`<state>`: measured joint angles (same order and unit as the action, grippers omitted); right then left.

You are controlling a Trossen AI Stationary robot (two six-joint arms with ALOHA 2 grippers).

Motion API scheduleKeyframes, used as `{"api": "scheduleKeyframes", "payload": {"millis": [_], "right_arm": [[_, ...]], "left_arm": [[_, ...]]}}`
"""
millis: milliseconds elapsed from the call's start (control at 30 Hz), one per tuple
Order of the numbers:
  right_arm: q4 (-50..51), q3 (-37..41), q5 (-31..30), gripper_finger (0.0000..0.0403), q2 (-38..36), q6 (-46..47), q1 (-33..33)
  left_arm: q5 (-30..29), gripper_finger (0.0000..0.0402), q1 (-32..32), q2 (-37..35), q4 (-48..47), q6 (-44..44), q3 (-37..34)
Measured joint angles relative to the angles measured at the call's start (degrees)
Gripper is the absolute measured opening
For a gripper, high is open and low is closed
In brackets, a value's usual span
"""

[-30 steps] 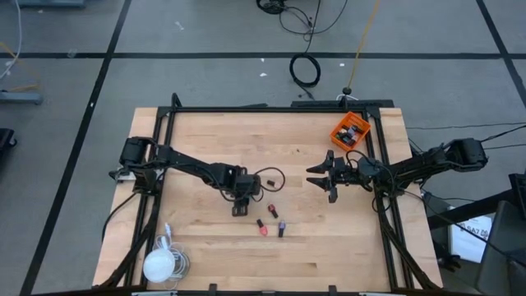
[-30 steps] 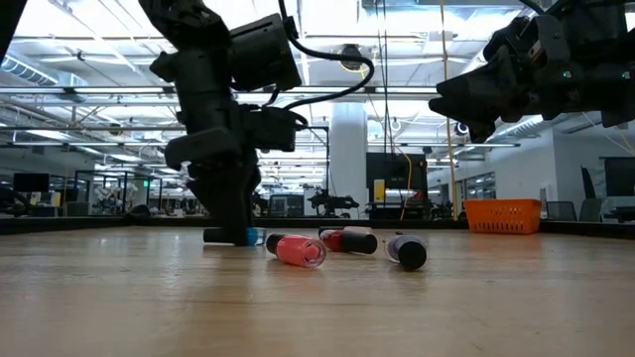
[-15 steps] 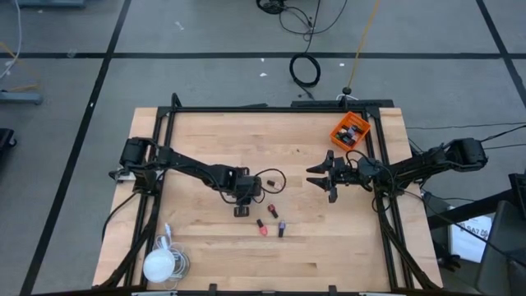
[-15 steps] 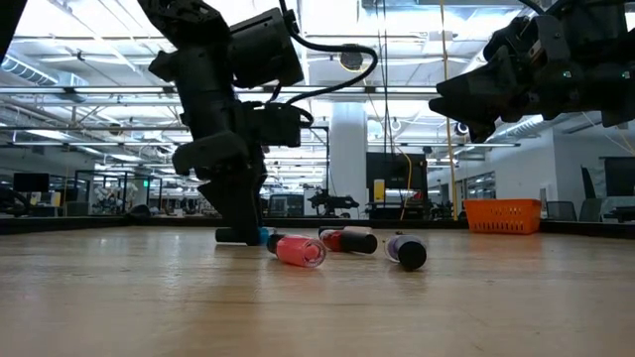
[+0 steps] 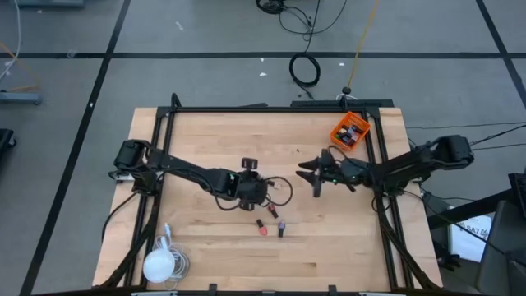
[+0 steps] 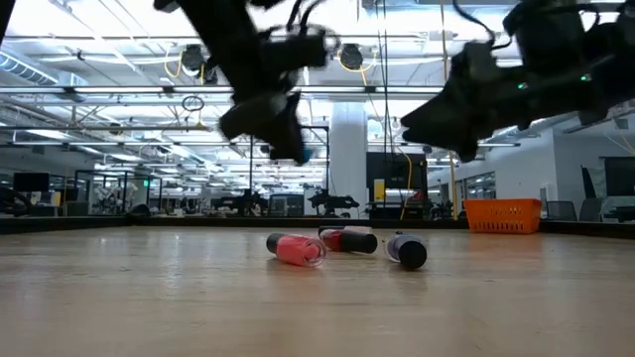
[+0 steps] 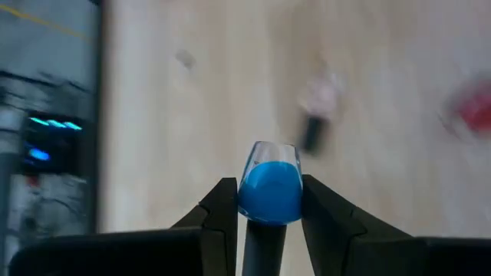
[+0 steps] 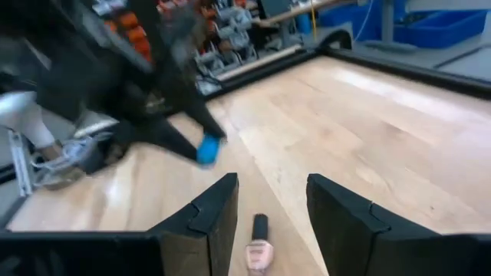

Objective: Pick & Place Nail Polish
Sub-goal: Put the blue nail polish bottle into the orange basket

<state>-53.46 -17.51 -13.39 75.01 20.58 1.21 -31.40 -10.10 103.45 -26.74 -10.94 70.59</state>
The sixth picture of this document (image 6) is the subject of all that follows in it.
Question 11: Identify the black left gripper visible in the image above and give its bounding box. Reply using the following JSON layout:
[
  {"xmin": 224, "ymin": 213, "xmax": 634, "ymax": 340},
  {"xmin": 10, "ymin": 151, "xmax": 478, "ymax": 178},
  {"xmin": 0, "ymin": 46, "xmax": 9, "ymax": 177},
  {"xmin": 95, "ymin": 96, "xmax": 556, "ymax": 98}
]
[{"xmin": 217, "ymin": 68, "xmax": 313, "ymax": 168}]

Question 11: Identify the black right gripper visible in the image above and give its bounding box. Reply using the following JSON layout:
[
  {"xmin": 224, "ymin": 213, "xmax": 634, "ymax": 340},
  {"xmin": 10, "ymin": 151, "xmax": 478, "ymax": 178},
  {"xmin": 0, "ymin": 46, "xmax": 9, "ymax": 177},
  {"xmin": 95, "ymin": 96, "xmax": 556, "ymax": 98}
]
[{"xmin": 400, "ymin": 73, "xmax": 547, "ymax": 164}]

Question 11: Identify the coral pink nail polish bottle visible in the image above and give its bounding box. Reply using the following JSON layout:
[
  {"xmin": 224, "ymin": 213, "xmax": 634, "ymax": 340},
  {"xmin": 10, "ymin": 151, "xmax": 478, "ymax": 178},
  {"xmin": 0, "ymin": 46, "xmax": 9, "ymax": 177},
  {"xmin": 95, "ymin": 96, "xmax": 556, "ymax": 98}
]
[{"xmin": 265, "ymin": 232, "xmax": 327, "ymax": 270}]

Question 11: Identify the lavender nail polish bottle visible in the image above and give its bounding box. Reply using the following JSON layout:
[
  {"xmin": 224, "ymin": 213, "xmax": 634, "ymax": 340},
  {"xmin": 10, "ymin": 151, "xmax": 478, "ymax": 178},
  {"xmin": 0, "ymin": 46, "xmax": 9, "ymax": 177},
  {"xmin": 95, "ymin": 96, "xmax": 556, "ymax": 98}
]
[{"xmin": 383, "ymin": 233, "xmax": 429, "ymax": 272}]

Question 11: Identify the red nail polish bottle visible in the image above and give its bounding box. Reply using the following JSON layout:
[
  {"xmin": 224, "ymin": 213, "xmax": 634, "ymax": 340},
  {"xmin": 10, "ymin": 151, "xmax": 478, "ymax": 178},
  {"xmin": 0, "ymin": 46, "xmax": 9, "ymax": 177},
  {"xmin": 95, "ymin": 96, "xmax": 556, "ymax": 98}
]
[{"xmin": 317, "ymin": 228, "xmax": 379, "ymax": 255}]

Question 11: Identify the black cabinet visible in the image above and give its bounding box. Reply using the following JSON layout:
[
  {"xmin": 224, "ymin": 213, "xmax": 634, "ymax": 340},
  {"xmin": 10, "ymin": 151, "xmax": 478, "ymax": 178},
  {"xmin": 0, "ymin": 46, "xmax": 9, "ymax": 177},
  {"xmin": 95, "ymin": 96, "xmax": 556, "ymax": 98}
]
[{"xmin": 365, "ymin": 152, "xmax": 429, "ymax": 220}]

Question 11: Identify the white building pillar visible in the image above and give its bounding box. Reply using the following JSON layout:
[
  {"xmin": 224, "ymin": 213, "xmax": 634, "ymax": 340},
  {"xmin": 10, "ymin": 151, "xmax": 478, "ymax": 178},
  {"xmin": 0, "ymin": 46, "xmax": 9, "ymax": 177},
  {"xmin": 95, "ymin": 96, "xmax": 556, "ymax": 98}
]
[{"xmin": 328, "ymin": 101, "xmax": 369, "ymax": 220}]

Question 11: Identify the orange plastic basket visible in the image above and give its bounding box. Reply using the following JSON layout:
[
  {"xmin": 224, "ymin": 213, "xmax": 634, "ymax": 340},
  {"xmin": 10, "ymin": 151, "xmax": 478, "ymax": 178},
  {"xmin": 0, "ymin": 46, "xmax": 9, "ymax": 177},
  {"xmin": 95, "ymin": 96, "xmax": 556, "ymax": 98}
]
[{"xmin": 463, "ymin": 198, "xmax": 543, "ymax": 235}]

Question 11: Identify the grey office chair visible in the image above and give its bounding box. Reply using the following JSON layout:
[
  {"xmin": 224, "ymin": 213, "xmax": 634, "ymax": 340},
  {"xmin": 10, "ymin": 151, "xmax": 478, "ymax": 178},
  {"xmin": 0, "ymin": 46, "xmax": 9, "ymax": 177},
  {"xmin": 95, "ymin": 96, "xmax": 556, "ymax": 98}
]
[
  {"xmin": 577, "ymin": 197, "xmax": 604, "ymax": 223},
  {"xmin": 545, "ymin": 199, "xmax": 578, "ymax": 223}
]

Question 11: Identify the black computer monitor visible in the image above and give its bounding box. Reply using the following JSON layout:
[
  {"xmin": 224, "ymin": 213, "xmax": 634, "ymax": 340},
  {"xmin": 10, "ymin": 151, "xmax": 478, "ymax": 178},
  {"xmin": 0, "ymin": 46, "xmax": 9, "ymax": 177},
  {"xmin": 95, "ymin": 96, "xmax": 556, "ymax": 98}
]
[{"xmin": 12, "ymin": 172, "xmax": 51, "ymax": 194}]

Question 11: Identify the black metal stand frame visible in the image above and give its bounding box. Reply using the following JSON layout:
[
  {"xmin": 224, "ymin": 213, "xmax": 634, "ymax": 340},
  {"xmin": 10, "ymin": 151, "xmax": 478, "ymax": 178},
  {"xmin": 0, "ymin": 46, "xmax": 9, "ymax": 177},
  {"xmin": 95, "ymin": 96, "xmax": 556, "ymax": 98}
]
[{"xmin": 247, "ymin": 123, "xmax": 331, "ymax": 219}]

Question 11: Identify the thin curved yellow cable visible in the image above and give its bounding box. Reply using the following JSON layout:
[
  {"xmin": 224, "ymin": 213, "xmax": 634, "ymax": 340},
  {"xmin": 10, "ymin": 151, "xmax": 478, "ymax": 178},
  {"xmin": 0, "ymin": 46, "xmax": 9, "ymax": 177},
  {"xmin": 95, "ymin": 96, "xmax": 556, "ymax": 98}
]
[{"xmin": 398, "ymin": 148, "xmax": 414, "ymax": 222}]

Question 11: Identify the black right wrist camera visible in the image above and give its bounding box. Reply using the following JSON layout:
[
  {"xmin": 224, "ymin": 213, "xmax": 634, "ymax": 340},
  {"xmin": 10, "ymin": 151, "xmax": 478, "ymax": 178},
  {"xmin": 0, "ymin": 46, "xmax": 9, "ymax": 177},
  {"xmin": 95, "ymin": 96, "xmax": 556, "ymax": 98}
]
[{"xmin": 453, "ymin": 40, "xmax": 500, "ymax": 85}]

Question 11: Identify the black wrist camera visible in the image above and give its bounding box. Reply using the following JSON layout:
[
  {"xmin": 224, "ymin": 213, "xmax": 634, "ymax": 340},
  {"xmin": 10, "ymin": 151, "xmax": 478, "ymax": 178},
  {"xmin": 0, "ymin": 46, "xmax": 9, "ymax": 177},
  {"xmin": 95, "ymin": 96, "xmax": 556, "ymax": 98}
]
[
  {"xmin": 261, "ymin": 30, "xmax": 332, "ymax": 75},
  {"xmin": 453, "ymin": 40, "xmax": 500, "ymax": 85}
]

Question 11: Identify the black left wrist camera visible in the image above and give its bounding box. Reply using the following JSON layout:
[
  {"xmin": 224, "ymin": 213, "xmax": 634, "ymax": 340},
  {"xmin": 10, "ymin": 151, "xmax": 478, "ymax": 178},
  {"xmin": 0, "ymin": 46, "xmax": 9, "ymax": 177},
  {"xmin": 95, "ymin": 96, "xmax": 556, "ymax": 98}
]
[{"xmin": 261, "ymin": 30, "xmax": 332, "ymax": 75}]

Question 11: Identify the black hanging cable loop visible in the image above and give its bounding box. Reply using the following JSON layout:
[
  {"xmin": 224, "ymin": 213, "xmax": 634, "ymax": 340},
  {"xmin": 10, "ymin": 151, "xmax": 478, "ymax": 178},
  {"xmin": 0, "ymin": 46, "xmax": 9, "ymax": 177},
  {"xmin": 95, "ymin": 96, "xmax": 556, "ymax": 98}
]
[{"xmin": 181, "ymin": 94, "xmax": 205, "ymax": 113}]

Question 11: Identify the black ceiling cable reel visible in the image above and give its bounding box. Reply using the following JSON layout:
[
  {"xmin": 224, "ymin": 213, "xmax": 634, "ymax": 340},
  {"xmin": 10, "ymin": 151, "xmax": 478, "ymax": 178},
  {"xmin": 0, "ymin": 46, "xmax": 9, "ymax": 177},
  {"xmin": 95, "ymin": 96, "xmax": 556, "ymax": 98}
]
[
  {"xmin": 181, "ymin": 44, "xmax": 219, "ymax": 85},
  {"xmin": 339, "ymin": 43, "xmax": 364, "ymax": 71}
]

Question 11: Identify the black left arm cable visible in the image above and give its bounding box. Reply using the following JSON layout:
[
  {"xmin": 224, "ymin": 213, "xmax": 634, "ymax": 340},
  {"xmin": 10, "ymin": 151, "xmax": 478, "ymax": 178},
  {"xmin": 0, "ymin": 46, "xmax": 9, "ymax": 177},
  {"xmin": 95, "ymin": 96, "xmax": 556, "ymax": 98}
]
[{"xmin": 285, "ymin": 0, "xmax": 324, "ymax": 36}]

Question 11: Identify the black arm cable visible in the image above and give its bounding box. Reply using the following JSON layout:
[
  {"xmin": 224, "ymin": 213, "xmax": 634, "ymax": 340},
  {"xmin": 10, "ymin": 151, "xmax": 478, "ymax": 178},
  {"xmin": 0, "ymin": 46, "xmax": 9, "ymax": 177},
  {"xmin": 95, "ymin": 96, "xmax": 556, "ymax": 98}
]
[
  {"xmin": 450, "ymin": 0, "xmax": 515, "ymax": 51},
  {"xmin": 285, "ymin": 0, "xmax": 324, "ymax": 36}
]

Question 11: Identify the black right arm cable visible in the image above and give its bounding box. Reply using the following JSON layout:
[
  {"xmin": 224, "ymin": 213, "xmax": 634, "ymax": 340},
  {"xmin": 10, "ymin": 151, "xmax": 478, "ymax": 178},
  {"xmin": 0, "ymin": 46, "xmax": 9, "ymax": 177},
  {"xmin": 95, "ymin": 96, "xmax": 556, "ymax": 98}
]
[{"xmin": 450, "ymin": 0, "xmax": 515, "ymax": 51}]

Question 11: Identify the large black wall screen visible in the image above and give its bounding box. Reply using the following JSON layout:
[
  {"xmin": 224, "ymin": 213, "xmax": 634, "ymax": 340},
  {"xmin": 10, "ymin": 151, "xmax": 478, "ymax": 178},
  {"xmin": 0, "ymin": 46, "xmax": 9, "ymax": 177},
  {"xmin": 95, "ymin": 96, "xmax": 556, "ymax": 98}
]
[{"xmin": 600, "ymin": 156, "xmax": 635, "ymax": 198}]

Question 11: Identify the black framed glass enclosure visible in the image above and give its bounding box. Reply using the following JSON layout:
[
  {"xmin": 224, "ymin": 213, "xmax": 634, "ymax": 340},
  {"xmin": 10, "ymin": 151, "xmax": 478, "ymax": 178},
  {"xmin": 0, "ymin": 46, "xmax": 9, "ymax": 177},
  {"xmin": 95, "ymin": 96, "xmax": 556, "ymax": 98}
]
[{"xmin": 73, "ymin": 170, "xmax": 163, "ymax": 217}]

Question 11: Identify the silver ventilation duct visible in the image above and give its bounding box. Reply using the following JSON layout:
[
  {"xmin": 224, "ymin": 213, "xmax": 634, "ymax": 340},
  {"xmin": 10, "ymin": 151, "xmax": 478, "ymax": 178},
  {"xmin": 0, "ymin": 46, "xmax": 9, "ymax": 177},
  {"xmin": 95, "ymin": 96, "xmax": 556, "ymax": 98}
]
[{"xmin": 0, "ymin": 52, "xmax": 88, "ymax": 88}]

